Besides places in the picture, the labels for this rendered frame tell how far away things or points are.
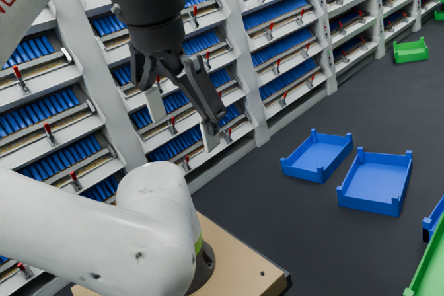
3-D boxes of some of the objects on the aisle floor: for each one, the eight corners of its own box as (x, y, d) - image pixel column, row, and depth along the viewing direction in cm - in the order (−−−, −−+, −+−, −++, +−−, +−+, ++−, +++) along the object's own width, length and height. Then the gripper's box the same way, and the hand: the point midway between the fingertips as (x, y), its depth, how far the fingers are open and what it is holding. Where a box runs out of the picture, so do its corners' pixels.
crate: (314, 142, 167) (312, 128, 164) (353, 147, 153) (352, 133, 150) (282, 174, 149) (279, 159, 146) (324, 184, 135) (320, 168, 132)
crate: (359, 162, 142) (357, 146, 139) (413, 167, 130) (412, 150, 127) (338, 206, 122) (335, 189, 118) (399, 217, 109) (398, 198, 106)
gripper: (242, 18, 39) (254, 147, 53) (121, -8, 53) (156, 100, 67) (199, 45, 35) (224, 177, 49) (80, 10, 49) (126, 120, 63)
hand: (184, 127), depth 57 cm, fingers open, 13 cm apart
